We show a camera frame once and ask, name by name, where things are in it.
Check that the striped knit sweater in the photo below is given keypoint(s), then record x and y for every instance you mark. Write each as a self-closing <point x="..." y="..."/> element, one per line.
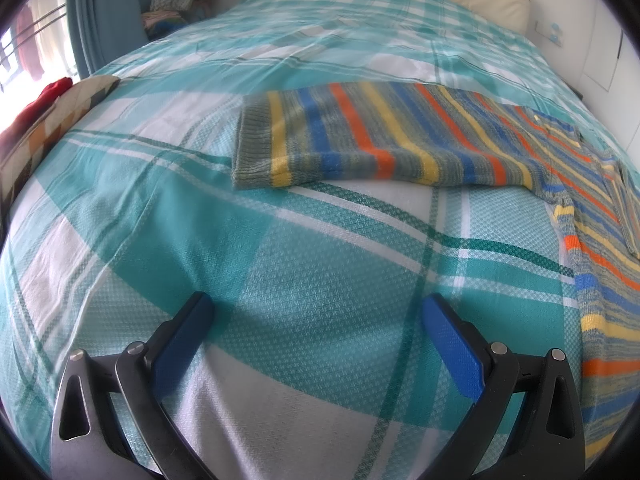
<point x="400" y="130"/>

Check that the wall socket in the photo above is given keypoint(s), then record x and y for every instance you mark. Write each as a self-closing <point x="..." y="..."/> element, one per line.
<point x="551" y="32"/>

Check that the hanging red clothes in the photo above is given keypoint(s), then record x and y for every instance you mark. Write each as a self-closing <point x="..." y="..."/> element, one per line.
<point x="30" y="45"/>

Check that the teal curtain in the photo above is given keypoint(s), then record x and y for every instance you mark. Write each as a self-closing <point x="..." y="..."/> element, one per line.
<point x="100" y="10"/>

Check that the white wardrobe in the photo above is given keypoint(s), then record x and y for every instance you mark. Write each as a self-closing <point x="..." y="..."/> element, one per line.
<point x="607" y="50"/>

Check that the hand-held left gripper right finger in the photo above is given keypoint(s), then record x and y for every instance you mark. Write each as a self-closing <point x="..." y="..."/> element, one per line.
<point x="452" y="345"/>

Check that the red folded cloth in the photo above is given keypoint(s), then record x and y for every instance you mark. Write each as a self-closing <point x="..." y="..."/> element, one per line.
<point x="45" y="97"/>

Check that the teal plaid bedspread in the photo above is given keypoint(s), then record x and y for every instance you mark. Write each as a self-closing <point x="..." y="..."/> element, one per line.
<point x="300" y="260"/>

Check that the checkered brown pillow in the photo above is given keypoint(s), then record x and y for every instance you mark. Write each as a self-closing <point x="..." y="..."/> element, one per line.
<point x="65" y="110"/>

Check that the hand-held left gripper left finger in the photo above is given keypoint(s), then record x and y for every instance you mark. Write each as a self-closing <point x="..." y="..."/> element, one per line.
<point x="182" y="340"/>

